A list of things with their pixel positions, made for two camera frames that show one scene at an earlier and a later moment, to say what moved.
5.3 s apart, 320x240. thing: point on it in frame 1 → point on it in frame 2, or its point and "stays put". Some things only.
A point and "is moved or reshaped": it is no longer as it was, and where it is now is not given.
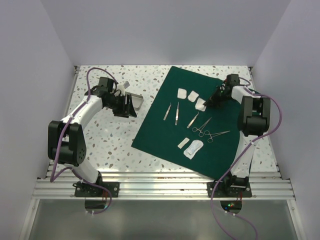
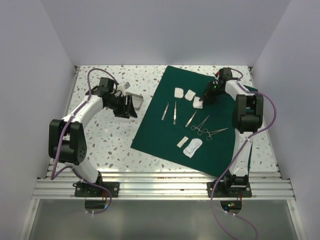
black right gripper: x=213 y=101 → x=207 y=94
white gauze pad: x=199 y=104 is moved or reshaped
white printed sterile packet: x=190 y=152 stays put
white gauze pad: x=193 y=96 is moved or reshaped
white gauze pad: x=182 y=93 is moved or reshaped
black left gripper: x=130 y=111 stays put
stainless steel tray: x=137 y=100 stays put
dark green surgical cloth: x=181 y=127 stays put
